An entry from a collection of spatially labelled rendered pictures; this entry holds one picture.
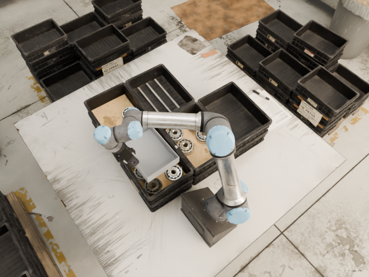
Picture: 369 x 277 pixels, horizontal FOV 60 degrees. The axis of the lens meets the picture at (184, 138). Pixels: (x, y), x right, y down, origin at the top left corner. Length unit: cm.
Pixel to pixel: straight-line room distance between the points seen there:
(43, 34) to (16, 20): 116
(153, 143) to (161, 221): 47
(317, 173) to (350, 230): 87
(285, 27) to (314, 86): 88
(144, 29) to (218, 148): 224
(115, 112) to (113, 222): 70
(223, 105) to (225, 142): 87
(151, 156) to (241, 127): 68
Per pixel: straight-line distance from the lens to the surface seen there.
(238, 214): 159
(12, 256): 247
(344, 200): 306
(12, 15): 464
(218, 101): 221
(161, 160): 170
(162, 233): 193
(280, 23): 363
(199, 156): 197
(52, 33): 339
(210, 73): 255
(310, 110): 286
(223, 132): 133
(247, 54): 337
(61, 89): 318
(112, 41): 316
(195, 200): 178
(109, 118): 216
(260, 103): 242
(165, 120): 146
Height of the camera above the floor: 256
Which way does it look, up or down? 58 degrees down
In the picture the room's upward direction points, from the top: 2 degrees clockwise
